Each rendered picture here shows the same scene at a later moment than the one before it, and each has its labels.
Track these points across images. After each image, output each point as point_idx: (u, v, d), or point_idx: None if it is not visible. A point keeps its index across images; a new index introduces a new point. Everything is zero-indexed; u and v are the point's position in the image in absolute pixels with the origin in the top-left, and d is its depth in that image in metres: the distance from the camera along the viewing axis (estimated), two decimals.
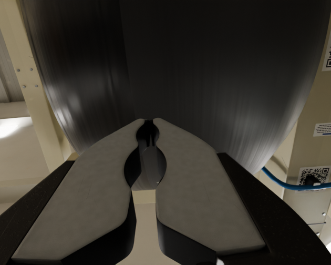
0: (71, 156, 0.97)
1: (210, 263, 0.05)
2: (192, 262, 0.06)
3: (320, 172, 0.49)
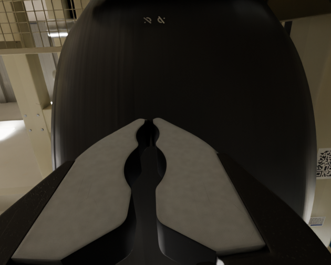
0: None
1: (210, 263, 0.05)
2: (192, 262, 0.06)
3: None
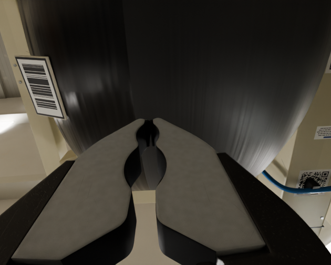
0: (66, 154, 0.95)
1: (210, 263, 0.05)
2: (192, 262, 0.06)
3: (319, 175, 0.49)
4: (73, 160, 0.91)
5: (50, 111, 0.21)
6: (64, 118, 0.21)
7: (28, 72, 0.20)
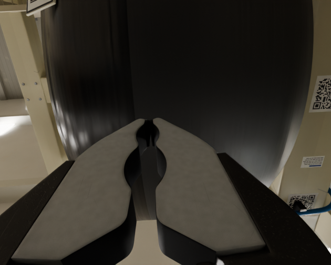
0: None
1: (210, 263, 0.05)
2: (192, 262, 0.06)
3: (307, 199, 0.54)
4: None
5: (40, 1, 0.21)
6: (52, 1, 0.20)
7: None
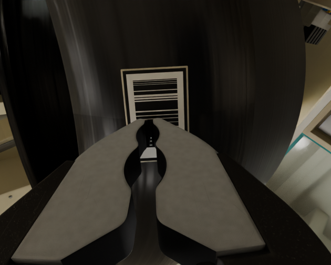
0: None
1: (210, 263, 0.05)
2: (192, 262, 0.06)
3: None
4: None
5: None
6: None
7: (141, 93, 0.13)
